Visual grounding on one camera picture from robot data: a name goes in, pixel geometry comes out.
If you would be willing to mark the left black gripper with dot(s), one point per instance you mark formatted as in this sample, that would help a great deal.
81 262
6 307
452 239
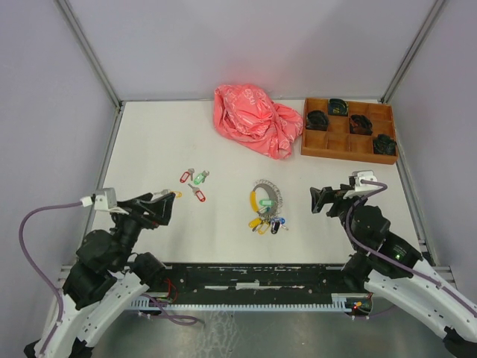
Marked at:
160 209

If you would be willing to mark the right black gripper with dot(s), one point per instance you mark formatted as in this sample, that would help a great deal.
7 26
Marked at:
327 195

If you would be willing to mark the keyring with yellow blue tags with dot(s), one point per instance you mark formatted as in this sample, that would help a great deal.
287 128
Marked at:
268 219

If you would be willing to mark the green tag key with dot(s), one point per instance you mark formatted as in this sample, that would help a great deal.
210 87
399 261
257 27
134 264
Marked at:
267 202
201 177

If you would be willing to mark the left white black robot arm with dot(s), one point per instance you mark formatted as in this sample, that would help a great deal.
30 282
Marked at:
103 281

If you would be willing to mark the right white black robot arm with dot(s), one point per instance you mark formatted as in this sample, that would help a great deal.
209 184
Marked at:
385 264

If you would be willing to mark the yellow tag key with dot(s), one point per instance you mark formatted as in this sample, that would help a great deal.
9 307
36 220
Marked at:
175 194

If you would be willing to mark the red tag key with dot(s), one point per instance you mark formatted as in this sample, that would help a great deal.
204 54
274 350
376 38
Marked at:
187 176
197 193

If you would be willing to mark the wooden compartment tray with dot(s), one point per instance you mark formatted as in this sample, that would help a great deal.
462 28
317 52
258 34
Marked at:
338 143

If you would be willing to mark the dark roll left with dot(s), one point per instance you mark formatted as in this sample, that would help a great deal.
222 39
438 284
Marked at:
317 120

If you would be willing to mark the dark roll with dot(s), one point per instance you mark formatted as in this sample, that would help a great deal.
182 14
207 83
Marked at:
384 145
317 120
360 124
337 107

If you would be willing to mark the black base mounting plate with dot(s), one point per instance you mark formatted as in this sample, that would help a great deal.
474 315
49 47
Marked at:
205 283

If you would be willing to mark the dark roll centre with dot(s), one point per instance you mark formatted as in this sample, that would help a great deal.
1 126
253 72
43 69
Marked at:
360 124

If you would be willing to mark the dark roll right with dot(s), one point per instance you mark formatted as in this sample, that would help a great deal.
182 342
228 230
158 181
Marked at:
384 145

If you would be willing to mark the dark roll top middle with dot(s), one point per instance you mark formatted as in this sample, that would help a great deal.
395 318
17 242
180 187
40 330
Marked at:
337 107

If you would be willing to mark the pink crumpled cloth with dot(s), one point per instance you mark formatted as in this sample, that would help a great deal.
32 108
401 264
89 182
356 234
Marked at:
247 115

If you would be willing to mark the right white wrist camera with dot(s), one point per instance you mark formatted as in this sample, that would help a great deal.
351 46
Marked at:
362 183

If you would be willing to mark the white slotted cable duct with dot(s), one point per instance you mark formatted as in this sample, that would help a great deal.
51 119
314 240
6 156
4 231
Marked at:
334 303

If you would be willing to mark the aluminium frame rail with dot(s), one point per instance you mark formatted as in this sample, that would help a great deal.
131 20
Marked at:
62 276

